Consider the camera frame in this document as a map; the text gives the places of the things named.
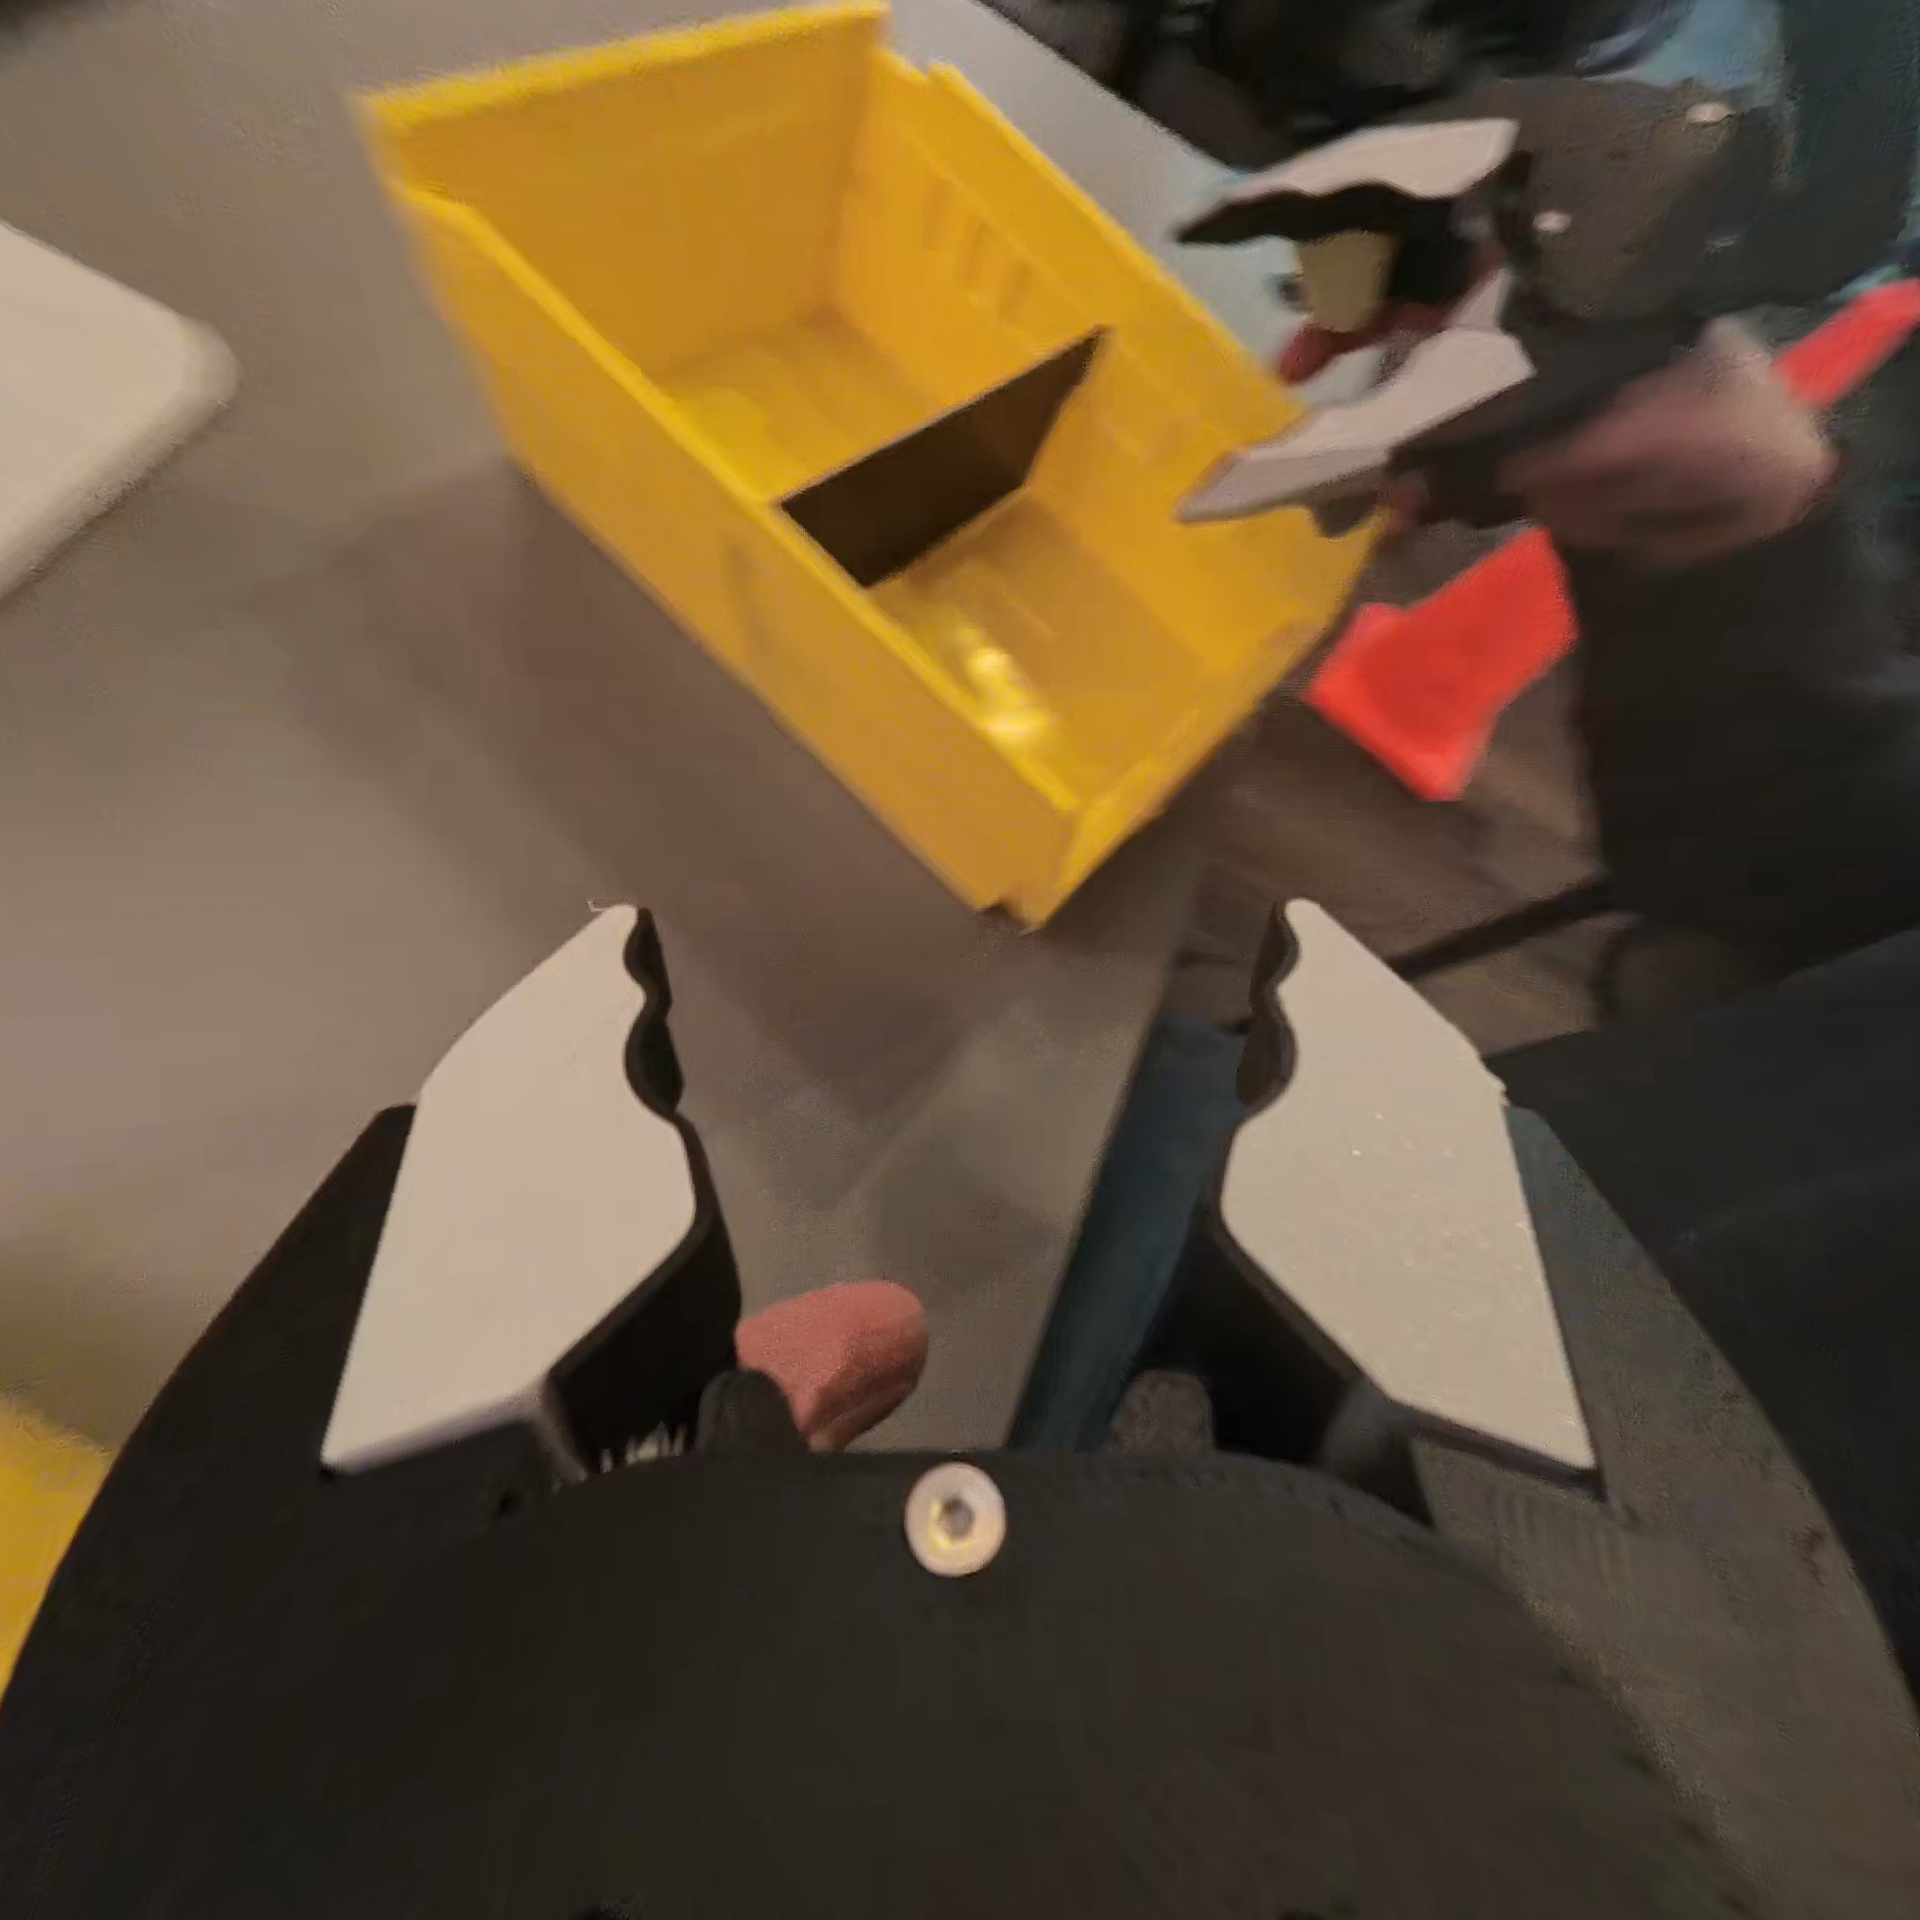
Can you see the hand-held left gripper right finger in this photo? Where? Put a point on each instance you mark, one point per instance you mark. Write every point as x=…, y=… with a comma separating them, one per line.
x=1395, y=1202

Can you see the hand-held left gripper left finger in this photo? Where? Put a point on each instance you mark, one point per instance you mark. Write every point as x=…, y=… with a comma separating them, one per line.
x=510, y=1231

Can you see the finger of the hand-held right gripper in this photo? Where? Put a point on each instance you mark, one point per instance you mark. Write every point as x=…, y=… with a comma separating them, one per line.
x=1395, y=159
x=1350, y=435

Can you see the yellow plastic bin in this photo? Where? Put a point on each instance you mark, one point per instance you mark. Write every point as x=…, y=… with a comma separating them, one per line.
x=600, y=195
x=36, y=1516

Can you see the person's right hand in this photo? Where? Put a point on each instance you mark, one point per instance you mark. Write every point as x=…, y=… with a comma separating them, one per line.
x=1694, y=464

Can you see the person's left hand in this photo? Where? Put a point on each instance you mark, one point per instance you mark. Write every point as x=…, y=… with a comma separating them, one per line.
x=833, y=1350

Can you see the person's blue jeans leg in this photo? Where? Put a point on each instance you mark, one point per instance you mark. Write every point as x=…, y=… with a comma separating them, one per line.
x=1142, y=1202

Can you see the person's dark sweater torso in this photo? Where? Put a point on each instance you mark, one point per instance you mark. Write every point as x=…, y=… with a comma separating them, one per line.
x=1800, y=1172

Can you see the bin divider plate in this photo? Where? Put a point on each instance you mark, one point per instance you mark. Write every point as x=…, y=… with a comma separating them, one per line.
x=945, y=464

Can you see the white monitor stand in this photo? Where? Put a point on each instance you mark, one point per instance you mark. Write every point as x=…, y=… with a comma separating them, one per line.
x=89, y=389

